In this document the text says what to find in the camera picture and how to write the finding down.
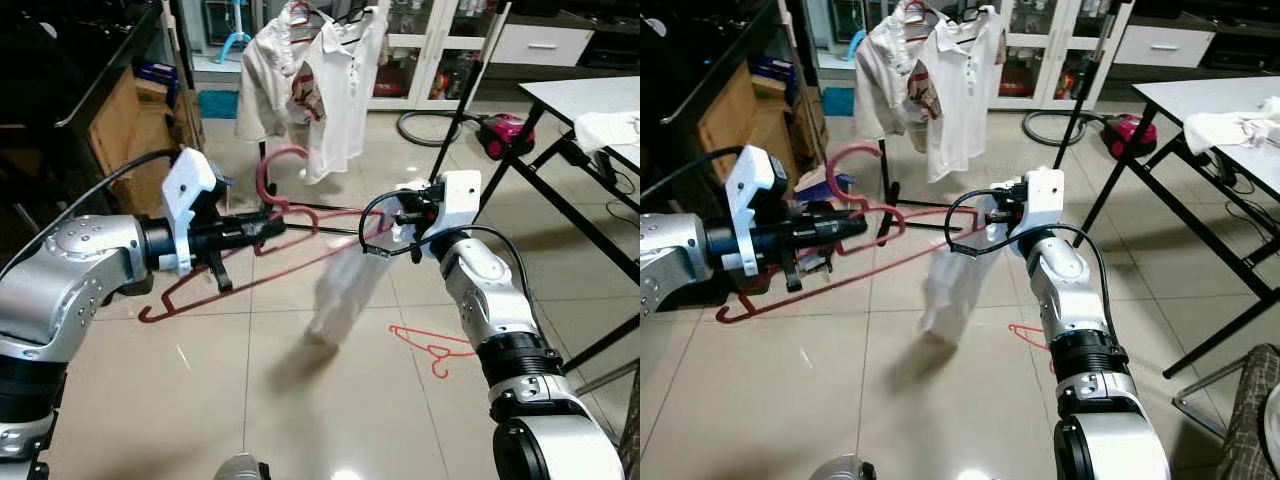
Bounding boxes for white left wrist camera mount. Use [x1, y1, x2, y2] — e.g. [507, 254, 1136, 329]
[160, 147, 224, 279]
[723, 145, 794, 279]

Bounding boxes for pale pole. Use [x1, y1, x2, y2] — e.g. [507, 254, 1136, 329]
[163, 0, 201, 151]
[775, 0, 811, 151]

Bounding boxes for white cabinet glass doors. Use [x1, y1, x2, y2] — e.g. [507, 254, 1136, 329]
[375, 0, 598, 107]
[985, 0, 1223, 109]

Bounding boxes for cream cloth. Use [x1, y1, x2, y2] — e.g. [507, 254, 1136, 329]
[1183, 95, 1280, 158]
[573, 110, 641, 170]

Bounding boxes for white table black legs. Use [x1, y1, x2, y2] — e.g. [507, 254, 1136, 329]
[470, 75, 641, 378]
[1075, 75, 1280, 381]

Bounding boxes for silver robot left leg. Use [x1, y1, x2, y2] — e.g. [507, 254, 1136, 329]
[807, 452, 878, 480]
[212, 452, 272, 480]

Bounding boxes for grey vacuum hose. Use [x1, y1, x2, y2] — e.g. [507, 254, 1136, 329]
[397, 108, 486, 150]
[1022, 108, 1106, 150]

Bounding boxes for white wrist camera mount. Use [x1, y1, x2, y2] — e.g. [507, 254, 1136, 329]
[1020, 167, 1068, 239]
[160, 147, 224, 279]
[723, 145, 794, 279]
[435, 169, 485, 239]

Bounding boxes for pink vacuum cleaner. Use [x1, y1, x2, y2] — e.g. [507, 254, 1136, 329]
[1100, 112, 1147, 162]
[477, 112, 524, 162]

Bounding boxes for white polo shirt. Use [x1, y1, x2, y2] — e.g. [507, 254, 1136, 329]
[298, 8, 390, 189]
[915, 8, 1010, 185]

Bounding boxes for black computer desk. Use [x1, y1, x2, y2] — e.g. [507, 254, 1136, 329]
[640, 0, 793, 173]
[0, 0, 179, 219]

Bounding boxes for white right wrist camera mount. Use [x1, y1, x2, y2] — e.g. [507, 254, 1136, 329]
[435, 169, 485, 239]
[1020, 167, 1068, 239]

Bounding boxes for silver clothes rack black legs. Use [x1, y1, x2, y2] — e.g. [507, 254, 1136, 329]
[835, 0, 1136, 241]
[225, 0, 516, 236]

